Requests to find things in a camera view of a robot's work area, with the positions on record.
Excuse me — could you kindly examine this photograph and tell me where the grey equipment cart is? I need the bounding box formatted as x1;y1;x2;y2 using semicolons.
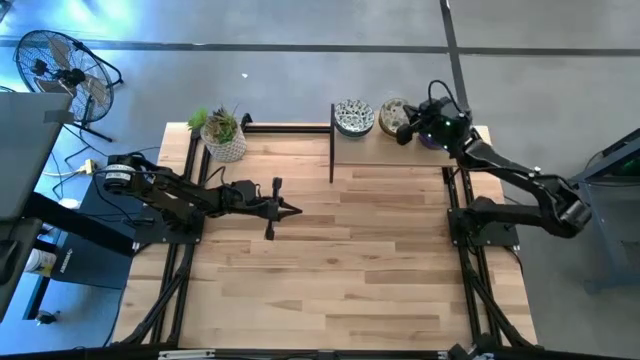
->
584;127;640;296

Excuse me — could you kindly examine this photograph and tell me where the black aluminium table frame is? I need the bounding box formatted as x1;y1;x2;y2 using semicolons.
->
107;112;540;360

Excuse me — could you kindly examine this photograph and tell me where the black floor fan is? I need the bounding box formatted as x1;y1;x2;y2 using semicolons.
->
13;28;125;144

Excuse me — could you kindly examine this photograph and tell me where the wooden shelf with black frame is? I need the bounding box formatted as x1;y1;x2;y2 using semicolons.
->
328;103;469;184

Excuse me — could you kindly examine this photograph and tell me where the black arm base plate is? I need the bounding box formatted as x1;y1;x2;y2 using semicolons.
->
447;206;521;248
133;207;205;246

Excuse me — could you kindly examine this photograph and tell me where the succulent plant in white pot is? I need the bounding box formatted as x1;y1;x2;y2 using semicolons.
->
187;103;249;164

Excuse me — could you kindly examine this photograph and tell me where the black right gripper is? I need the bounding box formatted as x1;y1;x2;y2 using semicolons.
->
397;98;474;151

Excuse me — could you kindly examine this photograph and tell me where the grey desk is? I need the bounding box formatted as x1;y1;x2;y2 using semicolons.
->
0;91;75;324

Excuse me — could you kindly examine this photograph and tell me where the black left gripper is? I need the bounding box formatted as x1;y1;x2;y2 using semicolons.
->
244;178;303;241

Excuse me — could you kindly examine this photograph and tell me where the black computer tower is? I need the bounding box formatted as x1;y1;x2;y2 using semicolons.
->
49;177;139;291

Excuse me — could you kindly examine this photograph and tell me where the purple plastic bowl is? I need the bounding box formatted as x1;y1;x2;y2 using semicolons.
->
418;132;449;152

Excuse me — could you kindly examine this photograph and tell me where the white cup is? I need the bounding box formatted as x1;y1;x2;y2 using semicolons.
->
23;248;59;276

